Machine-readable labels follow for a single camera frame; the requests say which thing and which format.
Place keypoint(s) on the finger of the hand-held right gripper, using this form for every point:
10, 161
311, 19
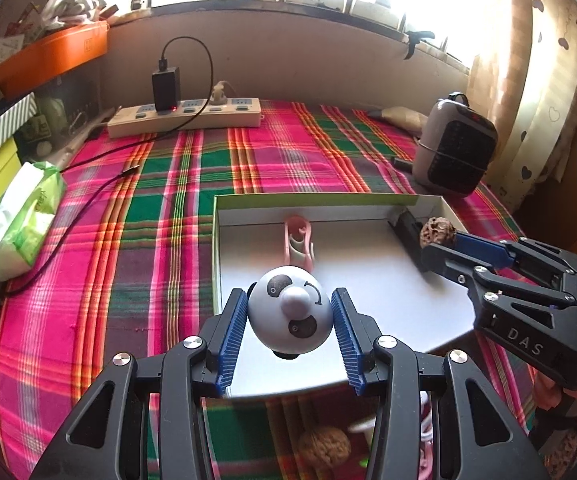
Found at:
443, 260
483, 251

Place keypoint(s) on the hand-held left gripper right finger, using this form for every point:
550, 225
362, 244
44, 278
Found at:
346, 340

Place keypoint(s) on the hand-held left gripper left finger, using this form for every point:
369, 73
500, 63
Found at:
231, 340

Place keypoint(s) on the carved brown walnut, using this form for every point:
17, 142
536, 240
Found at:
437, 231

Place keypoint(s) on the panda face toy ball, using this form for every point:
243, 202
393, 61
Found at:
288, 320

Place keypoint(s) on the white cardboard box green rim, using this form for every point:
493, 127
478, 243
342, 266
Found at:
358, 250

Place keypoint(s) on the green and white spool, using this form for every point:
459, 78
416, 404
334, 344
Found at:
361, 427

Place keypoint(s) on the pink and grey clip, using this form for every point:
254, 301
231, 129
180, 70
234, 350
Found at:
426, 447
293, 247

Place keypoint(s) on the person's right hand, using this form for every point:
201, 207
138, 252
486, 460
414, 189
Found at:
547, 394

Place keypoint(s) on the small black object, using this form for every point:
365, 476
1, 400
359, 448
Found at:
402, 162

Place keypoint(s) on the small grey desk heater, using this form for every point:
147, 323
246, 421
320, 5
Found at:
448, 150

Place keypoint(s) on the smooth brown walnut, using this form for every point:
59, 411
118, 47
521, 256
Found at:
323, 447

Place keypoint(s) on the plaid tablecloth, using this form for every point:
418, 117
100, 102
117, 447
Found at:
143, 220

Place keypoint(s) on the beige cone-shaped bag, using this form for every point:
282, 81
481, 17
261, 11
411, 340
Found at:
403, 116

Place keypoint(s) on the patterned beige curtain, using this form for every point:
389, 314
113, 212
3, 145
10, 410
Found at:
543, 85

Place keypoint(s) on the black clamp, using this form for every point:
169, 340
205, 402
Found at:
411, 42

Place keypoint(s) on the beige power strip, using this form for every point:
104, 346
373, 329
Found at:
218, 119

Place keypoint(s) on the green tissue pack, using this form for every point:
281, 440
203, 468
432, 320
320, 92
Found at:
18, 220

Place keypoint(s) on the white plug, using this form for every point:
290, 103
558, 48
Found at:
218, 94

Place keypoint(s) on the black charger adapter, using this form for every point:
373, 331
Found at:
166, 87

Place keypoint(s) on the dark glass case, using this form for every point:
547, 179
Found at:
73, 100

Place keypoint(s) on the green white striped box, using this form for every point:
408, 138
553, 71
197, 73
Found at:
3, 120

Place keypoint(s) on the orange box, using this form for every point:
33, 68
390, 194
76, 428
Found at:
43, 55

